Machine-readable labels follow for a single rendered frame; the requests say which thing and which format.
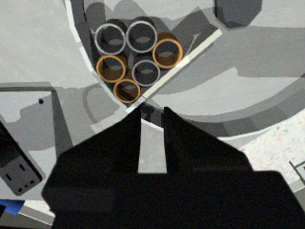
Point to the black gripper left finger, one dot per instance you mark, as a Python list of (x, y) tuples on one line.
[(107, 150)]

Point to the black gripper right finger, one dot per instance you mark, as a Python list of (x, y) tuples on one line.
[(198, 151)]

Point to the grey metal bushing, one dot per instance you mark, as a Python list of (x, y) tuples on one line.
[(141, 47), (145, 79), (103, 45)]

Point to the bronze bushing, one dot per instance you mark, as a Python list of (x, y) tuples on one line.
[(169, 61), (111, 75), (126, 95)]

